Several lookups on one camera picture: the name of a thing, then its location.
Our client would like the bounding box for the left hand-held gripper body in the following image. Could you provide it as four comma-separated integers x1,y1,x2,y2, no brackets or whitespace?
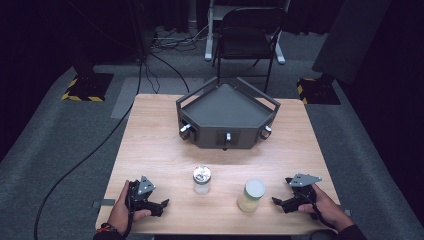
124,175,164,218

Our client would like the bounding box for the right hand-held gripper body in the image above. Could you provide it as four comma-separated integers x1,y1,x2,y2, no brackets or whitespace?
285,172,323,212

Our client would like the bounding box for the yellowish jar with white lid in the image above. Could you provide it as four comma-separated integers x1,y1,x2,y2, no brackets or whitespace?
236,178,267,214

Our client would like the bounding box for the glass shaker with silver lid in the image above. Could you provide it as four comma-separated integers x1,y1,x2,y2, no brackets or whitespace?
192,165,212,196

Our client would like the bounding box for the dark grey corner rack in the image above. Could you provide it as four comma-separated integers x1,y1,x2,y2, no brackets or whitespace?
175,76,282,151

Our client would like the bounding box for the person's left hand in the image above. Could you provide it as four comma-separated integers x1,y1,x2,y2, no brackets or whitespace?
107,179,152,235

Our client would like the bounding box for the person's right hand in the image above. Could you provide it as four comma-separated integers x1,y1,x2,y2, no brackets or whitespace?
297,183,355,233

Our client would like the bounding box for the striped-edge black stand base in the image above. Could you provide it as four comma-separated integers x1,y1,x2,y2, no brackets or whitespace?
60,64,115,103
296,74,342,106

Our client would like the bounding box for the light grey floor mat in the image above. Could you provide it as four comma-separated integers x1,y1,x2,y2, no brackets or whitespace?
110,76,206,120

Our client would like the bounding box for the dark grey panel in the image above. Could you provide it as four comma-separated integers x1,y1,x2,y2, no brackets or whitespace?
311,0,392,85

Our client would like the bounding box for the black folding chair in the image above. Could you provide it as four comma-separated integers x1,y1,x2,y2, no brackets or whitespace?
212,6,290,95

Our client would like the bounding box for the left hand-held gripper cable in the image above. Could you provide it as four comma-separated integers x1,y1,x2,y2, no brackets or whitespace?
121,186,136,239

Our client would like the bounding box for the hand-held gripper cable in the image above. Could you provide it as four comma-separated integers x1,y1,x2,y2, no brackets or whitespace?
121,186,136,239
299,190,338,232

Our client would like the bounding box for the right hand-held gripper cable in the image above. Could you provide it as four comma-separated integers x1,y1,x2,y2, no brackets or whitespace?
299,190,338,232

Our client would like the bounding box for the red and black bracelet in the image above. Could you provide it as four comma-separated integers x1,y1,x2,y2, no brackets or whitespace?
96,222,118,235

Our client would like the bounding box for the thick black floor cable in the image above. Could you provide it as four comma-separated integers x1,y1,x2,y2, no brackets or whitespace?
33,56,144,240

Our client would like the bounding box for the thin black floor cable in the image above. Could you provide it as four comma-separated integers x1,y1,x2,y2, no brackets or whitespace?
149,52,191,94

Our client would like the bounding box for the bundle of floor cables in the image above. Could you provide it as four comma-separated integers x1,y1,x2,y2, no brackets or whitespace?
150,23,210,53

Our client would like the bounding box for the black stand post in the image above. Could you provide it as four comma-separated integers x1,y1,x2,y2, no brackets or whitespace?
128,0,158,65

